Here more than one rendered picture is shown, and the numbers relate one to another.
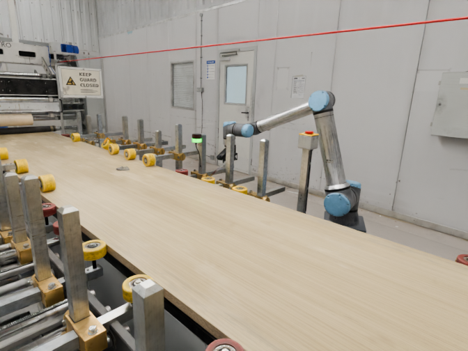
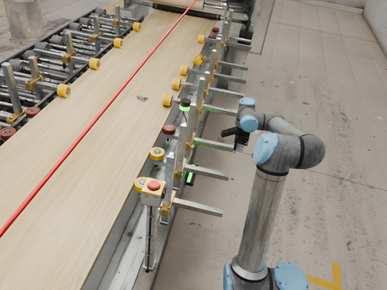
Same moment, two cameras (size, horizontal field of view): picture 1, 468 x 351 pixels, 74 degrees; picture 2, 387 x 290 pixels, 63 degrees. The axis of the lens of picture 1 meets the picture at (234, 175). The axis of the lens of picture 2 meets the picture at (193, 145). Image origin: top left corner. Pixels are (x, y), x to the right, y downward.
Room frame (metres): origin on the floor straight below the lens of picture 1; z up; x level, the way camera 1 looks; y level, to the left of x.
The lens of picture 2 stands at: (1.09, -1.04, 2.04)
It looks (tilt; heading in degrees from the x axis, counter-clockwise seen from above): 38 degrees down; 54
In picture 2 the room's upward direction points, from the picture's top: 9 degrees clockwise
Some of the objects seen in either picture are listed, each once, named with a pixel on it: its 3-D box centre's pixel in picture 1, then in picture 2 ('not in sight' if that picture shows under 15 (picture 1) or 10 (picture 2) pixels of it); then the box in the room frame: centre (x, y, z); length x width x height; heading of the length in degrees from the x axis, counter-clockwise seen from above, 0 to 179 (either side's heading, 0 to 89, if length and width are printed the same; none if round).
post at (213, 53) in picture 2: (141, 148); (209, 79); (2.48, 0.76, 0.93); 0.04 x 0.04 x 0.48; 47
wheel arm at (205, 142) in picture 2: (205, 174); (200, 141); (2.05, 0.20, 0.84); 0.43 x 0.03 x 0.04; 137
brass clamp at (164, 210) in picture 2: (258, 198); (167, 202); (1.65, -0.14, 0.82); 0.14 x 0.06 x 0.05; 47
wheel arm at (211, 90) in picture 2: (159, 149); (209, 89); (2.36, 0.59, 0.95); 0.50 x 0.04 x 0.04; 137
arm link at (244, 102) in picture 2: (229, 129); (246, 109); (2.22, 0.04, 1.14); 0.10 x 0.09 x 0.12; 57
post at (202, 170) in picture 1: (202, 170); (189, 136); (1.98, 0.21, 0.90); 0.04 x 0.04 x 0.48; 47
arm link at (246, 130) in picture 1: (243, 130); (250, 119); (2.16, -0.06, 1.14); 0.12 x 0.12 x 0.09; 57
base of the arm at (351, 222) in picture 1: (345, 213); not in sight; (1.91, -0.74, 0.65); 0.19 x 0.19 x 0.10
